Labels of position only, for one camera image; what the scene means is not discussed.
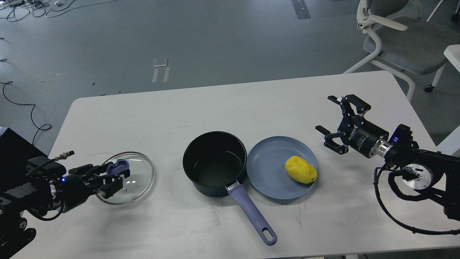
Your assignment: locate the white grey office chair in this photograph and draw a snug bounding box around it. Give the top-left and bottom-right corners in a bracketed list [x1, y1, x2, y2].
[345, 0, 459, 100]

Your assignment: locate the white table at right edge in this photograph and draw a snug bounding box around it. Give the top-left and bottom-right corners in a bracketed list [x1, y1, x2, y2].
[437, 44, 460, 151]

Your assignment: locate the glass pot lid blue knob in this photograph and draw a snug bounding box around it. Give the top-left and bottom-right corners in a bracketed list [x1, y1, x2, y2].
[95, 151, 154, 205]

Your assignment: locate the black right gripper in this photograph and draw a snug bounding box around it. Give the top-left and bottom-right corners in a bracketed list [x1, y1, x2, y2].
[315, 95, 389, 158]

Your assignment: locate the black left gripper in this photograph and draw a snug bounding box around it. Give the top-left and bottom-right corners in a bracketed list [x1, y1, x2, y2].
[57, 164, 131, 213]

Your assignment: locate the blue plate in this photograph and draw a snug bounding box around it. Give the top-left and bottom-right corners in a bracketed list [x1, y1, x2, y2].
[247, 136, 319, 200]

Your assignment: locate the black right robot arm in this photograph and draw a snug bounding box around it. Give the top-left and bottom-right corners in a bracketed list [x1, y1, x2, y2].
[316, 95, 460, 235]

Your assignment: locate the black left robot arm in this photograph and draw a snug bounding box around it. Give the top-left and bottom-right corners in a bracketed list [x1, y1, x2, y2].
[1, 151, 131, 259]

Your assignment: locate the yellow potato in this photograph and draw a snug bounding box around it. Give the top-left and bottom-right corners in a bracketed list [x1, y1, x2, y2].
[285, 156, 318, 184]

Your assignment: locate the black box at left edge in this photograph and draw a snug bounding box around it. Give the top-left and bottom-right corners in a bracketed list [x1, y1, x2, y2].
[0, 127, 45, 192]

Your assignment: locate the cable bundle on floor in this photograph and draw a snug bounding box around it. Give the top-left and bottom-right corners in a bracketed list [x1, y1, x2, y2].
[0, 0, 115, 23]

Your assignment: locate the dark pot with blue handle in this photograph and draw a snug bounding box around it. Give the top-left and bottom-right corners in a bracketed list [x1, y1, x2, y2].
[182, 131, 277, 246]

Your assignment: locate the black floor cable left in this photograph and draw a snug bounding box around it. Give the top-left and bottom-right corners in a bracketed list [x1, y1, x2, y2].
[0, 81, 52, 145]

